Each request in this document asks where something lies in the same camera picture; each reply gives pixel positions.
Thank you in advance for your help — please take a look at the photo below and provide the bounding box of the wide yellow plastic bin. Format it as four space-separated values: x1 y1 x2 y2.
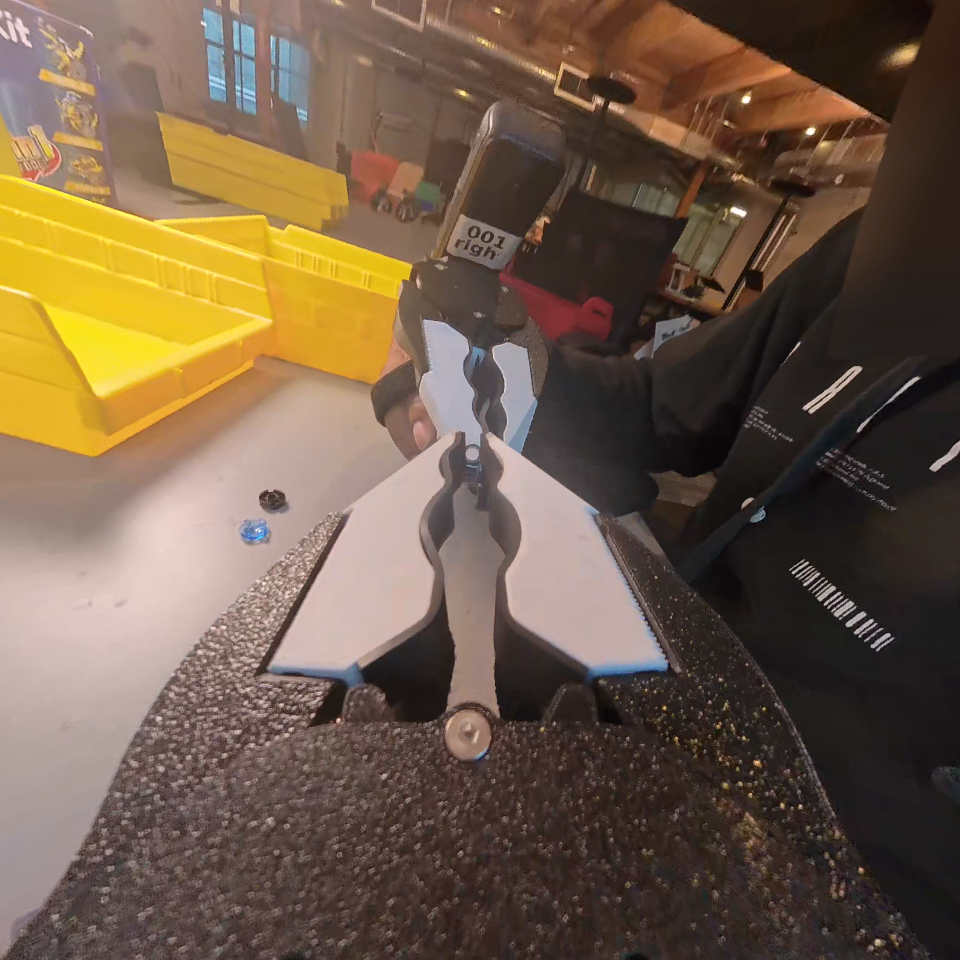
0 174 275 457

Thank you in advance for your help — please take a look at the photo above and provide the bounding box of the black jointed link piece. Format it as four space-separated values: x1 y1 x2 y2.
461 442 496 504

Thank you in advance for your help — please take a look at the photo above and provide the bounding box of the red plastic case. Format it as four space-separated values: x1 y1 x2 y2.
499 269 614 346

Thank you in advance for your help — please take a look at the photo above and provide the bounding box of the black office chair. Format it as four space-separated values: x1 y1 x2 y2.
551 187 687 354

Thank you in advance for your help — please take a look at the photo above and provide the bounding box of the robot kit box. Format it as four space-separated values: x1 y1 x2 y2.
0 0 117 207

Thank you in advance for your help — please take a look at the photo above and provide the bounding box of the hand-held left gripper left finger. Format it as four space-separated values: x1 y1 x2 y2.
268 433 462 709

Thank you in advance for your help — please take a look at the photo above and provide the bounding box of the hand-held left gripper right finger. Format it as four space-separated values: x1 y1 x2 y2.
483 433 668 702

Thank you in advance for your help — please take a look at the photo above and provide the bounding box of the red wheeled cart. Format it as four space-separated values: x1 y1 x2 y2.
349 148 452 222

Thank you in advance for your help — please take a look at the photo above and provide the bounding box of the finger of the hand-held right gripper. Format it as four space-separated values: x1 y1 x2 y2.
494 344 541 454
417 318 488 445

